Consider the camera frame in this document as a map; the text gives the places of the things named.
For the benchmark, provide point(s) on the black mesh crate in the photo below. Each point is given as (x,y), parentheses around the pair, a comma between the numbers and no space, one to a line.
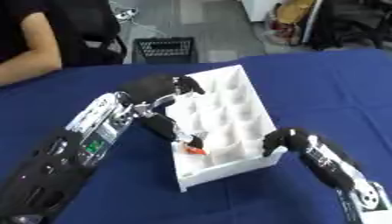
(164,49)

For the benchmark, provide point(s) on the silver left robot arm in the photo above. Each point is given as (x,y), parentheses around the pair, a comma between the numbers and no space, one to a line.
(61,157)

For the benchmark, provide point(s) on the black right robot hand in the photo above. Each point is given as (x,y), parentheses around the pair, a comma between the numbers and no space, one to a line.
(326,163)

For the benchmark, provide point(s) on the white box with compartments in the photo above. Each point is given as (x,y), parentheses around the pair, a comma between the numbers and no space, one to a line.
(229,122)

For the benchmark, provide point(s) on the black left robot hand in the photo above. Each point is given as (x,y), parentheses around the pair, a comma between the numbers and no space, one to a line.
(150,86)

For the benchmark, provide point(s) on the black office chair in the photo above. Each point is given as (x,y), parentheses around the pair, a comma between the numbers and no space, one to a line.
(84,32)

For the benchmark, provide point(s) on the person's forearm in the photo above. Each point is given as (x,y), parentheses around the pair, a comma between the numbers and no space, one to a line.
(30,58)

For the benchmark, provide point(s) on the small orange red object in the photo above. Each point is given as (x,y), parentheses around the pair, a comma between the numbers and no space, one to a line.
(196,150)

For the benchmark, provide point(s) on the person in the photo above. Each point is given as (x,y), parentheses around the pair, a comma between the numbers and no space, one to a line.
(15,26)

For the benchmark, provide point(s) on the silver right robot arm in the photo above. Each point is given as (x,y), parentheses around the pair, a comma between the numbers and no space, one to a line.
(370,202)

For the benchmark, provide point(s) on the yellow bag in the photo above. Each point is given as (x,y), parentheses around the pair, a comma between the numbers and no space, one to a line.
(295,11)

